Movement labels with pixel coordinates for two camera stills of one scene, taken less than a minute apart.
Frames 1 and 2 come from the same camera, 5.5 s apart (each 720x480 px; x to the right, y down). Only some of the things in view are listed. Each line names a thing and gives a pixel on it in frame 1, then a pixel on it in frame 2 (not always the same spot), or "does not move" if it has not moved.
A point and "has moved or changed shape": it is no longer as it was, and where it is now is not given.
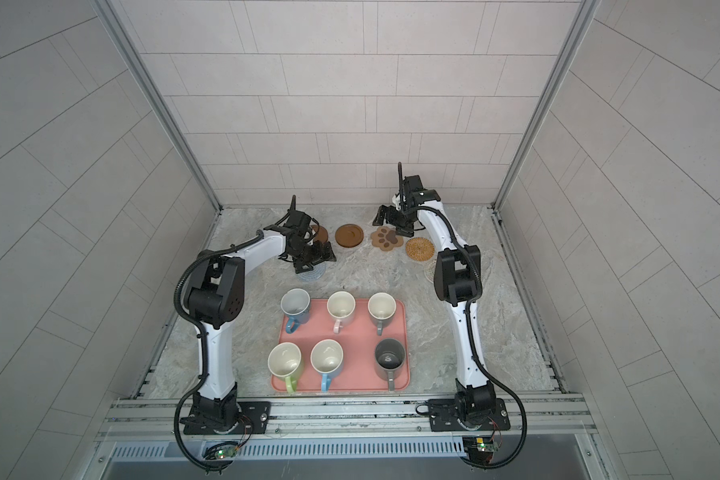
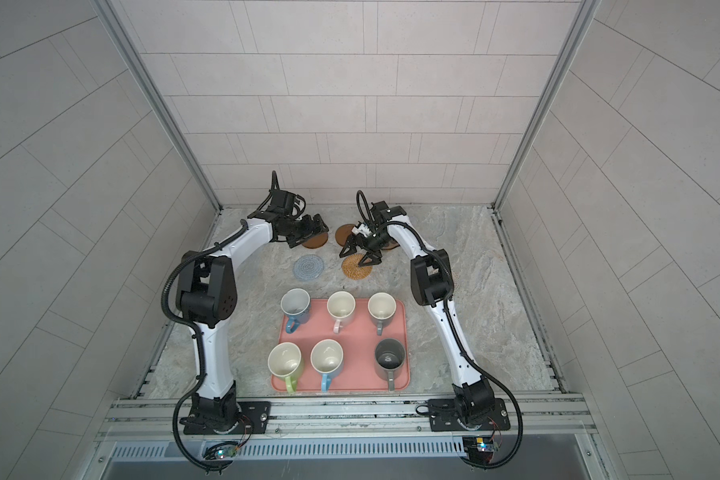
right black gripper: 386,210 to 365,237
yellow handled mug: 284,360 does not move
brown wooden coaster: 321,235 does not move
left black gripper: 318,255 to 309,230
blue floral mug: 295,304 does not move
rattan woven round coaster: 419,249 has moved or changed shape
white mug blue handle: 326,356 does not move
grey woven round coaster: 316,273 does not move
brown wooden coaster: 349,235 does not move
